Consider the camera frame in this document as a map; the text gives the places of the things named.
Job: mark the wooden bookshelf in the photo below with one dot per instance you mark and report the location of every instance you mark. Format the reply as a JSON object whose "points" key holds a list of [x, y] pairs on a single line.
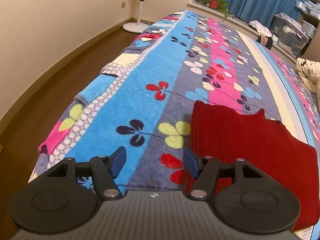
{"points": [[311, 50]]}

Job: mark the white wall socket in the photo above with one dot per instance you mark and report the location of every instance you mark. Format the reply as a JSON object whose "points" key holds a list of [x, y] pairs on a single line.
{"points": [[123, 4]]}

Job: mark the colourful floral bed blanket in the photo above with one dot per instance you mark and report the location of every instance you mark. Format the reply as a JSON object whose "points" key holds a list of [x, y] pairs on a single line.
{"points": [[143, 101]]}

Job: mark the clear plastic storage box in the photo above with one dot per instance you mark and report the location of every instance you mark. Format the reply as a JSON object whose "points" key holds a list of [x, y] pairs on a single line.
{"points": [[289, 33]]}

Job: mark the white standing fan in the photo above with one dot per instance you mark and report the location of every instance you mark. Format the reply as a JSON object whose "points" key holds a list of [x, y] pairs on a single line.
{"points": [[138, 26]]}

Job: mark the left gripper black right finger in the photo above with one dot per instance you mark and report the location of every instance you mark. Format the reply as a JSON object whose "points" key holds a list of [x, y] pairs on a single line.
{"points": [[244, 197]]}

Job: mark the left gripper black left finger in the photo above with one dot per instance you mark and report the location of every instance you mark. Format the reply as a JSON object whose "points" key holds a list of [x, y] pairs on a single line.
{"points": [[68, 194]]}

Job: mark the red knitted sweater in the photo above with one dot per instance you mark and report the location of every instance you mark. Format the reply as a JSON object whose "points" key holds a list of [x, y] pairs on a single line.
{"points": [[220, 132]]}

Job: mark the potted green plant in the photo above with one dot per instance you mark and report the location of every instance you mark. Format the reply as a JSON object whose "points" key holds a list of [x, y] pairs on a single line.
{"points": [[219, 5]]}

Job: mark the pile of white clothes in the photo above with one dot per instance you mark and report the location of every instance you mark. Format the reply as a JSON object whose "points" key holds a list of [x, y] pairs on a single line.
{"points": [[261, 29]]}

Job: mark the cream star pattern pillow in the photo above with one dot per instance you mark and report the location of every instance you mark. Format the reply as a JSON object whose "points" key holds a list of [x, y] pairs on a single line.
{"points": [[308, 71]]}

